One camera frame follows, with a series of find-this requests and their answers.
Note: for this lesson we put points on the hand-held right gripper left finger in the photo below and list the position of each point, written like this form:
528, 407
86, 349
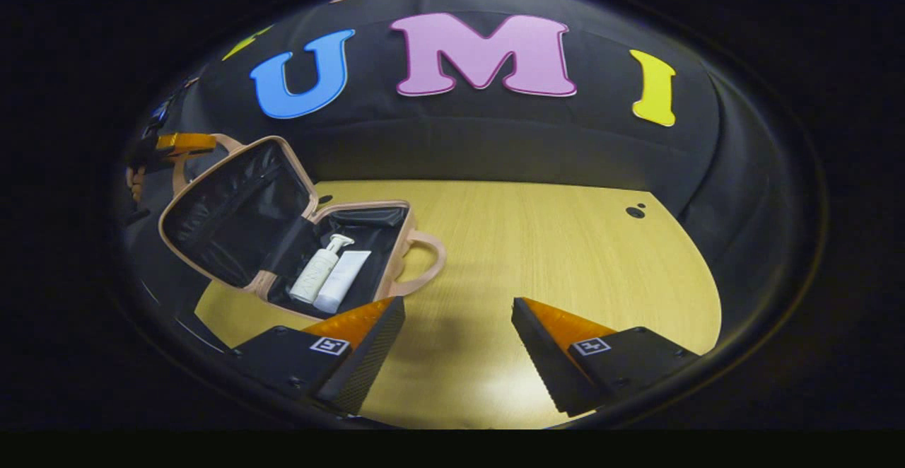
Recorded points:
368, 362

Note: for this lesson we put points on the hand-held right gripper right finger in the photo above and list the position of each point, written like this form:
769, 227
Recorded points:
541, 362

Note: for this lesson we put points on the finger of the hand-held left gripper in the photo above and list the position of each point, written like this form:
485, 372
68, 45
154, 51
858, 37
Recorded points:
185, 143

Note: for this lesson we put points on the white squeeze tube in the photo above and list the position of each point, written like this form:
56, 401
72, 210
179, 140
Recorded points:
343, 281

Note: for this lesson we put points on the pink suitcase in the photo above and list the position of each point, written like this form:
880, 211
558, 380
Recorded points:
233, 220

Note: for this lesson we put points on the white pump bottle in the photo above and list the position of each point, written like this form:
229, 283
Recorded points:
314, 277

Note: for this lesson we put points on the black backdrop cloth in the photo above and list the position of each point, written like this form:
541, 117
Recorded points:
495, 143

